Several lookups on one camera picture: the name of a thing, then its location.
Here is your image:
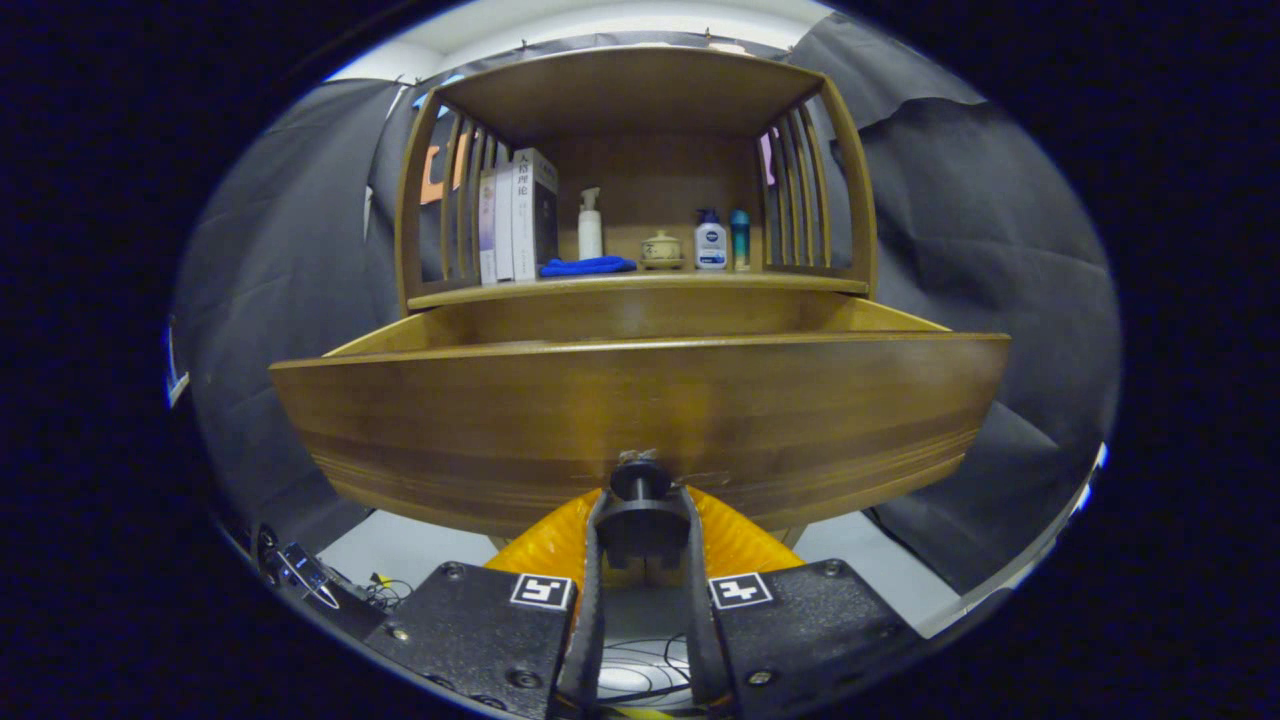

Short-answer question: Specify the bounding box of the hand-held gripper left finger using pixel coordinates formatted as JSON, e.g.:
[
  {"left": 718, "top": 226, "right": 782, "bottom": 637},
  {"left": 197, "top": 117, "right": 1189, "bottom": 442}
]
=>
[{"left": 362, "top": 488, "right": 613, "bottom": 720}]

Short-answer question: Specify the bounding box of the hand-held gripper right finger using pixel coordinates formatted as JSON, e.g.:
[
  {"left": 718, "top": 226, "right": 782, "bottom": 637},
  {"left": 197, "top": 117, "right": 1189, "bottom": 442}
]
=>
[{"left": 680, "top": 486, "right": 926, "bottom": 720}]

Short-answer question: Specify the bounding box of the black drawer knob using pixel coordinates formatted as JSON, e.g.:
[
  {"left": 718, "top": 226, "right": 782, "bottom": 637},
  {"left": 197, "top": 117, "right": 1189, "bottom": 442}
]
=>
[{"left": 595, "top": 450, "right": 693, "bottom": 573}]

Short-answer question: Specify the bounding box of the wooden drawer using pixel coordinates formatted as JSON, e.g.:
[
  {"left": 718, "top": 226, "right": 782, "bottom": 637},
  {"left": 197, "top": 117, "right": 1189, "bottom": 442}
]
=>
[{"left": 268, "top": 295, "right": 1011, "bottom": 536}]

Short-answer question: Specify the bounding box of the wooden countertop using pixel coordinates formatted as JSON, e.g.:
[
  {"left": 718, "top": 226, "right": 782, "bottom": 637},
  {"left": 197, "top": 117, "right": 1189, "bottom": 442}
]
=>
[{"left": 408, "top": 268, "right": 871, "bottom": 309}]

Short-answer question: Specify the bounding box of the wooden cabinet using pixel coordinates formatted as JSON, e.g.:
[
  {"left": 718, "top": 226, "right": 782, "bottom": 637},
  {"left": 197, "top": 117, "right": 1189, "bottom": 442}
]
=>
[{"left": 393, "top": 45, "right": 879, "bottom": 313}]

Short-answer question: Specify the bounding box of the black electronic device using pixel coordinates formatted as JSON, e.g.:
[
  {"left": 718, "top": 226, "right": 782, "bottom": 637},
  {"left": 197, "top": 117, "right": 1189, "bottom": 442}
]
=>
[{"left": 255, "top": 525, "right": 346, "bottom": 611}]

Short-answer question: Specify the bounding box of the blue folded cloth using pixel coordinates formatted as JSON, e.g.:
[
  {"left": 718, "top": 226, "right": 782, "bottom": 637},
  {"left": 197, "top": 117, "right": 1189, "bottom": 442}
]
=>
[{"left": 540, "top": 256, "right": 638, "bottom": 278}]

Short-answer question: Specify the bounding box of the white lotion bottle blue cap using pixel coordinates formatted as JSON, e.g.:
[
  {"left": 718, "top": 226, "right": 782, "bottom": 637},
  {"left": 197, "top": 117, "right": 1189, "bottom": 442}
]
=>
[{"left": 695, "top": 208, "right": 728, "bottom": 271}]

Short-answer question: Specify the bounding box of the thin purple book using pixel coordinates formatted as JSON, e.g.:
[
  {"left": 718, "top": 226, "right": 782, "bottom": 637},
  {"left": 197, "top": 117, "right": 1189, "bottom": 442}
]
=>
[{"left": 479, "top": 170, "right": 499, "bottom": 286}]

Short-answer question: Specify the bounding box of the thin white book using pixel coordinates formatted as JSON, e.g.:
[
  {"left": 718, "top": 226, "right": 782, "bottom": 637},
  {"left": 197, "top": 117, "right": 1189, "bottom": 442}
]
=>
[{"left": 495, "top": 165, "right": 516, "bottom": 283}]

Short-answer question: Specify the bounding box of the white pump bottle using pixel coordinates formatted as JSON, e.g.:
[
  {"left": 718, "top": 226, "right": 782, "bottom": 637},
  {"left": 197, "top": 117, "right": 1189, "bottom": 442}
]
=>
[{"left": 578, "top": 187, "right": 605, "bottom": 261}]

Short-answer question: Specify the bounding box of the white book with dark cover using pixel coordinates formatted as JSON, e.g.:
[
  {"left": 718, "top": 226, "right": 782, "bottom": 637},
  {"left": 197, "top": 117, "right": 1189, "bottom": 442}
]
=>
[{"left": 511, "top": 148, "right": 559, "bottom": 283}]

